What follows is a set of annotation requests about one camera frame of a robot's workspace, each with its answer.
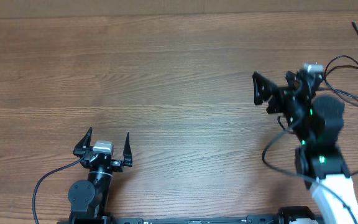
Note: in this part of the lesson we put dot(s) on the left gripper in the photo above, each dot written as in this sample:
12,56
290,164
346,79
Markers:
117,165

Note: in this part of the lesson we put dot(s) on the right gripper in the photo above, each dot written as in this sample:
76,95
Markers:
266,88

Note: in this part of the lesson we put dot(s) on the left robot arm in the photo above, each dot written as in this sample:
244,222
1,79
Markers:
89,197

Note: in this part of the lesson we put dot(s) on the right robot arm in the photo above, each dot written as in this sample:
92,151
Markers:
316,121

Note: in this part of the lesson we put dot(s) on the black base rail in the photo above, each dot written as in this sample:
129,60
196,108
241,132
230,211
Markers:
296,214

